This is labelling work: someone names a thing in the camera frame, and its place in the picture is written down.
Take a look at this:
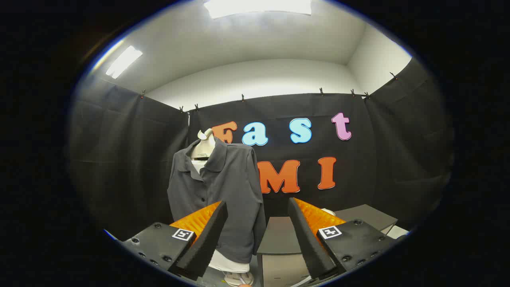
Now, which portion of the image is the large ceiling light panel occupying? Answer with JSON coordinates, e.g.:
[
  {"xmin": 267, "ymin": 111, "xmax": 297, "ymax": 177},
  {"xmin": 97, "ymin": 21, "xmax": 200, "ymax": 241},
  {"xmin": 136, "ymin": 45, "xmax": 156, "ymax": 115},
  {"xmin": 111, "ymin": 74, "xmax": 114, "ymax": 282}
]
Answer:
[{"xmin": 203, "ymin": 0, "xmax": 312, "ymax": 20}]

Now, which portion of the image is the narrow ceiling light panel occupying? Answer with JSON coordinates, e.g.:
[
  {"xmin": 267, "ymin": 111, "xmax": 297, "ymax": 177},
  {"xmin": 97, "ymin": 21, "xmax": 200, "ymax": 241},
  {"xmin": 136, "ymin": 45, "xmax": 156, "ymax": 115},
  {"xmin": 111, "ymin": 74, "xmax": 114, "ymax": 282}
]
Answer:
[{"xmin": 105, "ymin": 45, "xmax": 143, "ymax": 79}]

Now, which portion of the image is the grey button-up shirt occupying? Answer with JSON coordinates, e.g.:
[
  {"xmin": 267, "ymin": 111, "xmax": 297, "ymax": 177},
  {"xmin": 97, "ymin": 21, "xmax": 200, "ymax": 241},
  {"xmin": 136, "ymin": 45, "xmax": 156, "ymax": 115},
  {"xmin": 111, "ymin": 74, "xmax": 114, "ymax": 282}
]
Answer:
[{"xmin": 167, "ymin": 137, "xmax": 267, "ymax": 264}]

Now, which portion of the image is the grey cabinet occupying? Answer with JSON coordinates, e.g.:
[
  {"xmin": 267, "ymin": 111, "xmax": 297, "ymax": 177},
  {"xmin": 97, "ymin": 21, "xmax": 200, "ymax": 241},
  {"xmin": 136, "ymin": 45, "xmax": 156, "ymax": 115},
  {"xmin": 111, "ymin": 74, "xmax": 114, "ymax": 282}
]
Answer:
[{"xmin": 257, "ymin": 204, "xmax": 398, "ymax": 287}]

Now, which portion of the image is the black backdrop cloth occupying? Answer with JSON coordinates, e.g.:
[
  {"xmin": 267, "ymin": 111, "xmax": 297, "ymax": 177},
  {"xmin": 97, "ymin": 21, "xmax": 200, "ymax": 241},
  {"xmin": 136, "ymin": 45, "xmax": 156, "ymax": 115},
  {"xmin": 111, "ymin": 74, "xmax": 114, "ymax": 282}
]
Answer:
[{"xmin": 69, "ymin": 58, "xmax": 454, "ymax": 242}]

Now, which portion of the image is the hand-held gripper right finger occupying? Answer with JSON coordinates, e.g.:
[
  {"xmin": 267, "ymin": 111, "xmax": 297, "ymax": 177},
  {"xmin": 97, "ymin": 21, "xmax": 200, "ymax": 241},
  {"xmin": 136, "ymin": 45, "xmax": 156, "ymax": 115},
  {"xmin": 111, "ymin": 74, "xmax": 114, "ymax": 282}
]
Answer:
[{"xmin": 288, "ymin": 197, "xmax": 400, "ymax": 281}]

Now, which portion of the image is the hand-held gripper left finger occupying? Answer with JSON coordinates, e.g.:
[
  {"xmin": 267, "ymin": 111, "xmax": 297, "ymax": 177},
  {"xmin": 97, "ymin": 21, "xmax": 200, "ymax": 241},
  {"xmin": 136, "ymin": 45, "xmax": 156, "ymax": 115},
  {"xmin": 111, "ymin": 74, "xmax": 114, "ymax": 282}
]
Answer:
[{"xmin": 122, "ymin": 201, "xmax": 229, "ymax": 281}]

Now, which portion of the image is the cream clothes hanger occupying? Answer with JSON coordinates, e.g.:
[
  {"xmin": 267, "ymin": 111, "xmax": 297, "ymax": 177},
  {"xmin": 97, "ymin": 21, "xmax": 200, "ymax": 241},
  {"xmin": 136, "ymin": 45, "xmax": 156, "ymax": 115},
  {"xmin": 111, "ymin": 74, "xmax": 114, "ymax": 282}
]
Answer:
[{"xmin": 190, "ymin": 128, "xmax": 216, "ymax": 161}]

